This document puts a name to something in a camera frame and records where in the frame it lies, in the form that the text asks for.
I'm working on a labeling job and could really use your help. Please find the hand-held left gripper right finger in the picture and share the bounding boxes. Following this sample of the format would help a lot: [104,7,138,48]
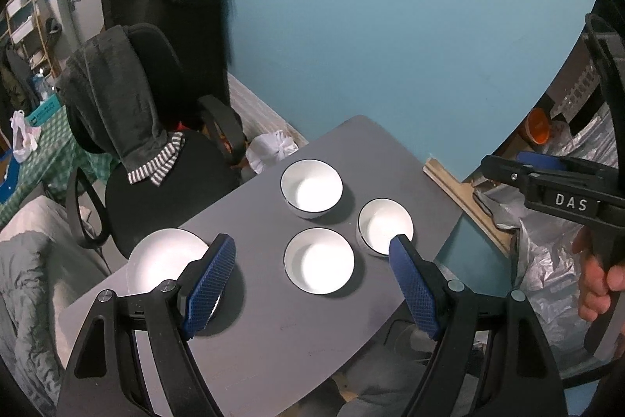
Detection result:
[389,234,562,417]

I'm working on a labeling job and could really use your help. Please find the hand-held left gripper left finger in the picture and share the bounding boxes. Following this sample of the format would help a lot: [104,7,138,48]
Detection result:
[57,234,236,417]

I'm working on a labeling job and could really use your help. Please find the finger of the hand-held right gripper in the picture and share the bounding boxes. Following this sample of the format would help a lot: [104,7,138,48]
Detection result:
[481,154,538,198]
[518,152,611,183]

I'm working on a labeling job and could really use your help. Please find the white plate black rim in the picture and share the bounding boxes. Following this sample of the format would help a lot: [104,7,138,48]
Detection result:
[126,228,230,325]

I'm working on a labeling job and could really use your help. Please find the white bowl black rim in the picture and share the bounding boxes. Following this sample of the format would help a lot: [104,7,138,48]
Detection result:
[284,227,355,295]
[280,159,344,220]
[356,198,415,258]

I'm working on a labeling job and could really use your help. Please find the person's right hand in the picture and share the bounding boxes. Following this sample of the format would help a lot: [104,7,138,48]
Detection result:
[572,226,625,325]

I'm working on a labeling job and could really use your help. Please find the orange bowl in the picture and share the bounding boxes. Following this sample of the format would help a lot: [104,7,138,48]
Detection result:
[526,107,555,145]

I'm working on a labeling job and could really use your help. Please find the wooden plank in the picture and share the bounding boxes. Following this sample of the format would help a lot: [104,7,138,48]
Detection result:
[422,158,513,254]

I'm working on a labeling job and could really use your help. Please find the silver plastic sheet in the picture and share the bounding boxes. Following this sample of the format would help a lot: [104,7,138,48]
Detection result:
[469,114,618,369]

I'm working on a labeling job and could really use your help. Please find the black office chair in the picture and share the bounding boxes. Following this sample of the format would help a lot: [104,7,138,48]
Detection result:
[66,23,245,259]

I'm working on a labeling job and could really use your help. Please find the striped grey white cloth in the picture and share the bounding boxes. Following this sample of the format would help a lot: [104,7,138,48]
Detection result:
[128,131,186,187]

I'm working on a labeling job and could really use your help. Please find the white knotted bag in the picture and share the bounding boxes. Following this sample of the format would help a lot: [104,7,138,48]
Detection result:
[245,130,298,176]

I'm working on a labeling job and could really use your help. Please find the grey duvet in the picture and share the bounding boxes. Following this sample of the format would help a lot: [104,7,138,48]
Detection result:
[0,197,113,403]

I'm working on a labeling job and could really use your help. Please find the green checked blanket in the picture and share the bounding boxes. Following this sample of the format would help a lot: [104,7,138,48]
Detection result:
[0,104,118,222]

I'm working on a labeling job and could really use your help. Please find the grey jacket on chair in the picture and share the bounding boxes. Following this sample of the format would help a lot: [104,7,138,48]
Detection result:
[56,26,169,171]

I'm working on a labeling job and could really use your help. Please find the blue flat box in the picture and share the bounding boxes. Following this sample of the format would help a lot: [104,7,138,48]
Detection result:
[0,148,20,203]

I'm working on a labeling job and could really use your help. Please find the white plastic bag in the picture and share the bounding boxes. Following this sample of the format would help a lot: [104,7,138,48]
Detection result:
[10,110,42,164]

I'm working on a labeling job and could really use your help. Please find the teal storage box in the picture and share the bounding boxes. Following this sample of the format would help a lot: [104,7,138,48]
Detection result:
[27,97,66,127]

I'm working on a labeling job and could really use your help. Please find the dark hanging jackets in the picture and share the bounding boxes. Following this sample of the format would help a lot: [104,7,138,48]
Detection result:
[0,46,30,115]

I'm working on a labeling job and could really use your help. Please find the metal shelf rack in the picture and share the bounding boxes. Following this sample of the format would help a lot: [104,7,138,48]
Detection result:
[5,0,64,76]

